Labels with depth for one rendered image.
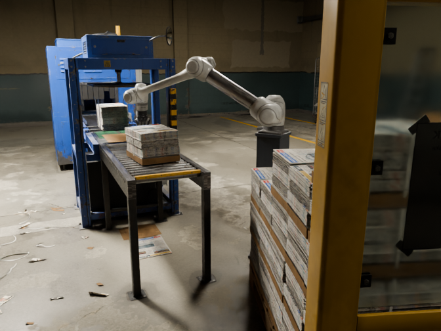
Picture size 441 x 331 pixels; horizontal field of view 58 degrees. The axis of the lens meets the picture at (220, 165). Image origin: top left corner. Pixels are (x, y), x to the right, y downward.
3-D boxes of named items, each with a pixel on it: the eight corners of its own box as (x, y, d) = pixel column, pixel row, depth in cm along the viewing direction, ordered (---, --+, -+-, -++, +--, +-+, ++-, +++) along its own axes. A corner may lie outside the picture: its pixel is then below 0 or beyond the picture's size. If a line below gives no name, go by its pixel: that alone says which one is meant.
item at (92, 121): (146, 136, 450) (145, 128, 448) (86, 141, 425) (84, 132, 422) (121, 120, 586) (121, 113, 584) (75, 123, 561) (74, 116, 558)
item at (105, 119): (129, 129, 442) (128, 105, 436) (102, 131, 431) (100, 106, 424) (123, 125, 476) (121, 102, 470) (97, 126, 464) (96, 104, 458)
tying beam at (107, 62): (175, 69, 375) (174, 58, 373) (69, 69, 338) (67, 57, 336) (156, 69, 435) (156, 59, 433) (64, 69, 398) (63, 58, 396)
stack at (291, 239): (300, 277, 287) (306, 165, 267) (381, 412, 174) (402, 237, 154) (248, 280, 283) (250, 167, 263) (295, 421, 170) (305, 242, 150)
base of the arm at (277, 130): (262, 129, 310) (262, 122, 309) (289, 131, 299) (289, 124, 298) (252, 132, 295) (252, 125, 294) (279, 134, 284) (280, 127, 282)
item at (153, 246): (172, 253, 324) (172, 251, 324) (138, 259, 313) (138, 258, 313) (160, 236, 357) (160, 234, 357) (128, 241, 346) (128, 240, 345)
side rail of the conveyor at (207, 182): (211, 188, 266) (211, 171, 263) (203, 190, 264) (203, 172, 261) (158, 151, 385) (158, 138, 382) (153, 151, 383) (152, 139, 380)
